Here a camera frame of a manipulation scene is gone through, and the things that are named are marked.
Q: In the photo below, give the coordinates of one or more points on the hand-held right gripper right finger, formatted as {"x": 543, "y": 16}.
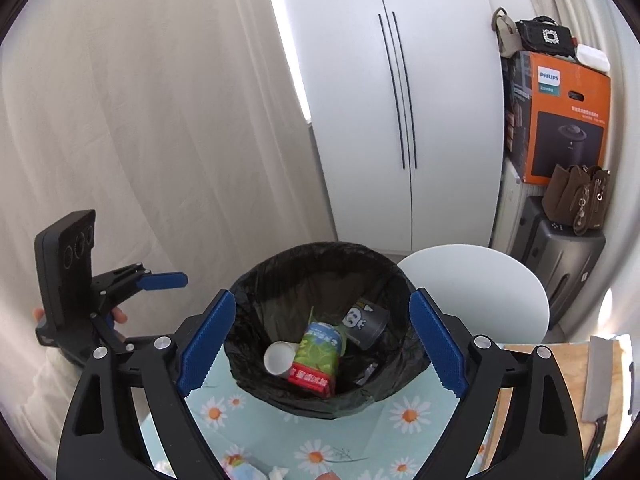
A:
{"x": 440, "y": 345}

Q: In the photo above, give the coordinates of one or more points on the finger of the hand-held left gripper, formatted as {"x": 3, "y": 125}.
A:
{"x": 112, "y": 332}
{"x": 165, "y": 280}

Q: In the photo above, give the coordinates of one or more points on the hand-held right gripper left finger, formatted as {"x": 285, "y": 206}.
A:
{"x": 205, "y": 345}

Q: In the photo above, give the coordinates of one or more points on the white paper cup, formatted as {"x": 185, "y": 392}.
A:
{"x": 277, "y": 357}

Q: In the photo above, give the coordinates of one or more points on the black printed cup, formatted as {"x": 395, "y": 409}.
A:
{"x": 367, "y": 322}

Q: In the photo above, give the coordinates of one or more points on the bin with black liner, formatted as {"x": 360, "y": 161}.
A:
{"x": 260, "y": 280}

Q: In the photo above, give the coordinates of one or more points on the green and red carton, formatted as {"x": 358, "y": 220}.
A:
{"x": 317, "y": 355}

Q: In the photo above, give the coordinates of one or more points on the person's left forearm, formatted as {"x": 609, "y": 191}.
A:
{"x": 40, "y": 400}

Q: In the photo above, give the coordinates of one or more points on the person's left hand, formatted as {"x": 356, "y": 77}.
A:
{"x": 119, "y": 316}

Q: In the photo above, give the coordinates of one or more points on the white chair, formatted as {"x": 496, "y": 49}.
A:
{"x": 480, "y": 290}

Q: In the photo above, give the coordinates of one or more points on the wooden cutting board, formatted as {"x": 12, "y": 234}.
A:
{"x": 550, "y": 390}

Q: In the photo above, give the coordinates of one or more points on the floral blue tablecloth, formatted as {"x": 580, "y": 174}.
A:
{"x": 360, "y": 440}

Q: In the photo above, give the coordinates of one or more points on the colourful snack packet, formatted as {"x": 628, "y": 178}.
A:
{"x": 242, "y": 470}

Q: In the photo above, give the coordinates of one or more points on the dark grey suitcase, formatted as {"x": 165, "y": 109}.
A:
{"x": 560, "y": 260}

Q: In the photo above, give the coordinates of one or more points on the beige curtain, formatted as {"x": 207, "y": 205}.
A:
{"x": 150, "y": 110}

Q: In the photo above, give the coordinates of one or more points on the brown leather bag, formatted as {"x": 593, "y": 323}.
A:
{"x": 570, "y": 200}

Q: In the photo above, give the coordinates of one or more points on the white wardrobe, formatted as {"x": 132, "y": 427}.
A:
{"x": 350, "y": 110}

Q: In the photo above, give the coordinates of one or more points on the orange appliance box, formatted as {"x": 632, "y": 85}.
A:
{"x": 565, "y": 125}

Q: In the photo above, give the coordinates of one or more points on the white curtain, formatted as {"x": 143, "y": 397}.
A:
{"x": 620, "y": 160}

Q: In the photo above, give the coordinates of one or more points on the black pouch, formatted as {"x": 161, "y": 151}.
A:
{"x": 545, "y": 37}

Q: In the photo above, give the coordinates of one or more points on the white pouch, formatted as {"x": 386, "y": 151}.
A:
{"x": 592, "y": 57}

